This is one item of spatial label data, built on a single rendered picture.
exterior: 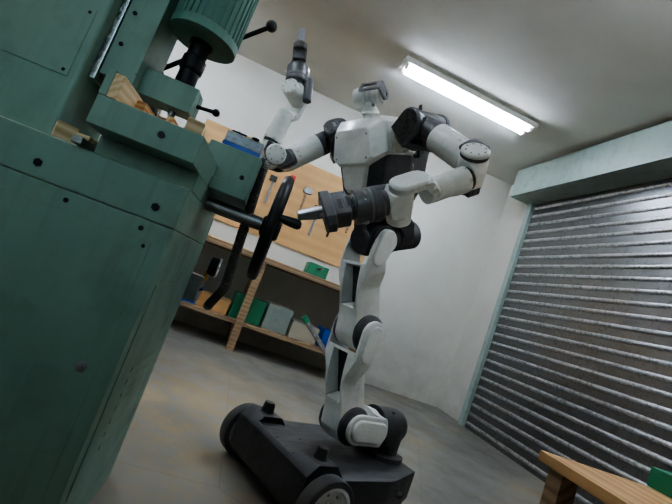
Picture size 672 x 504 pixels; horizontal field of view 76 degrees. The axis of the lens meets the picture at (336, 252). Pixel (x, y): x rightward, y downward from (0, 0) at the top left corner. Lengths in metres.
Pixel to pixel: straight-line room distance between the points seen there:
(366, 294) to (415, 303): 3.30
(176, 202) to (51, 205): 0.23
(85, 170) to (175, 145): 0.20
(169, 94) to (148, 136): 0.31
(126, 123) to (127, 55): 0.32
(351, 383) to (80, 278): 1.01
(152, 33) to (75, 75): 0.21
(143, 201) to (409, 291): 4.08
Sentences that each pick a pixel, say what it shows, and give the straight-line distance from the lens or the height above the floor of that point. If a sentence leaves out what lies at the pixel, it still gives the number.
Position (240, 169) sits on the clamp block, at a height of 0.91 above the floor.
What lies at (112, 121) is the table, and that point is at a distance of 0.95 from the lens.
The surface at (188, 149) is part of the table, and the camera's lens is 0.90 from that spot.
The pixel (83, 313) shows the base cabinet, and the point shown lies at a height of 0.50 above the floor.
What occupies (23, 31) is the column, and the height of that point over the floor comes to 1.01.
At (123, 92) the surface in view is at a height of 0.92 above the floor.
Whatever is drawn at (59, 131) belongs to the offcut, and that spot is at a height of 0.82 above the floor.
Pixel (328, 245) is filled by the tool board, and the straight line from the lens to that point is 4.51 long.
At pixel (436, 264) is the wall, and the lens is 4.95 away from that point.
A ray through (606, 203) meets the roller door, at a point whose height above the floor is 2.22.
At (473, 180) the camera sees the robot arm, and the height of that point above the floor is 1.11.
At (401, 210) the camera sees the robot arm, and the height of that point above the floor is 0.95.
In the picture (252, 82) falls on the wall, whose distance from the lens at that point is 4.80.
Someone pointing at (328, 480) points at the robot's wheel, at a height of 0.19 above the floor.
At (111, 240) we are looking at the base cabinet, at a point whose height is 0.65.
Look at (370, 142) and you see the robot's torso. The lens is 1.47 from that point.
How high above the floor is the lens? 0.68
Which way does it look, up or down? 6 degrees up
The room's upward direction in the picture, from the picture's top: 20 degrees clockwise
